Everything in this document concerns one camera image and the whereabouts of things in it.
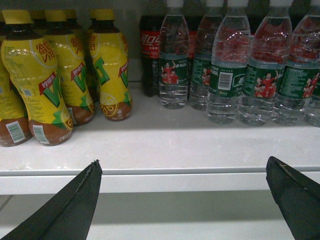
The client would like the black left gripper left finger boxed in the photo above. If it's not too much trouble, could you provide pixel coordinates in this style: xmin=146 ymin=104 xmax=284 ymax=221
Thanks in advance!
xmin=2 ymin=160 xmax=103 ymax=240

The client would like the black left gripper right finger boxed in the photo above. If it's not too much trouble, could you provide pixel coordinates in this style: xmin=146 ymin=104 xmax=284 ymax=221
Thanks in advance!
xmin=266 ymin=156 xmax=320 ymax=240

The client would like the water bottle green label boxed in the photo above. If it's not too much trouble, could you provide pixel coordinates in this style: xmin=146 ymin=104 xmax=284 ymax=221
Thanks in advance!
xmin=271 ymin=0 xmax=320 ymax=126

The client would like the white lower shelf board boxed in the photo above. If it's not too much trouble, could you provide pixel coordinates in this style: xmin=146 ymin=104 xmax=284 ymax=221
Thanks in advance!
xmin=0 ymin=192 xmax=320 ymax=240

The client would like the white shelf board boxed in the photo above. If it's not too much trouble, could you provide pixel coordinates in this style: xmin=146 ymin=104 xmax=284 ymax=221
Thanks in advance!
xmin=0 ymin=192 xmax=320 ymax=240
xmin=0 ymin=86 xmax=320 ymax=195

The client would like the water bottle far right edge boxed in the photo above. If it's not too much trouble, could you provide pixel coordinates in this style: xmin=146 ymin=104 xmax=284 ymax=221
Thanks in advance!
xmin=303 ymin=82 xmax=320 ymax=128

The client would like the water bottle team label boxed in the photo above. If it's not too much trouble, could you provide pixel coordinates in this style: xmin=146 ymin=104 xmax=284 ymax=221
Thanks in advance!
xmin=238 ymin=0 xmax=293 ymax=127

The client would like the water bottle barcode label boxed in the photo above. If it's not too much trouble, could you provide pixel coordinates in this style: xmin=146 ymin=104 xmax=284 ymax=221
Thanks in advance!
xmin=206 ymin=0 xmax=251 ymax=125

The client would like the right rear water bottle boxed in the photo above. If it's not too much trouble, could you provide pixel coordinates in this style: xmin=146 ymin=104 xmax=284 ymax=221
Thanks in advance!
xmin=189 ymin=0 xmax=224 ymax=111

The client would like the leftmost rear water bottle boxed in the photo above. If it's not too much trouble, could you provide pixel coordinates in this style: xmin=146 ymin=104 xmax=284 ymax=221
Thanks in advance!
xmin=158 ymin=0 xmax=189 ymax=110

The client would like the cola bottle behind water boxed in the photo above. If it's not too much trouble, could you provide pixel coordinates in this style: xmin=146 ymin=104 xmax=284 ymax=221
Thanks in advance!
xmin=139 ymin=15 xmax=164 ymax=97

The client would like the lemon tea bottle far left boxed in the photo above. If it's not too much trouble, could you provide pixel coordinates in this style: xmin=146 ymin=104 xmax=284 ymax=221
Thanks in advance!
xmin=0 ymin=14 xmax=33 ymax=148

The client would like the yellow lemon tea bottle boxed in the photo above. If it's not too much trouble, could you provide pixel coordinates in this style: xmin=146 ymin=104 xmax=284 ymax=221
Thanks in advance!
xmin=1 ymin=9 xmax=74 ymax=146

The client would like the lemon tea bottle middle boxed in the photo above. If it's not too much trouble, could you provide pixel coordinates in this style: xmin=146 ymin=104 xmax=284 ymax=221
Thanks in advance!
xmin=44 ymin=9 xmax=95 ymax=126

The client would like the lemon tea bottle right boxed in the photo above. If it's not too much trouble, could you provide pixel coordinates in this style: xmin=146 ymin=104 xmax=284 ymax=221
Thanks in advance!
xmin=88 ymin=8 xmax=133 ymax=122

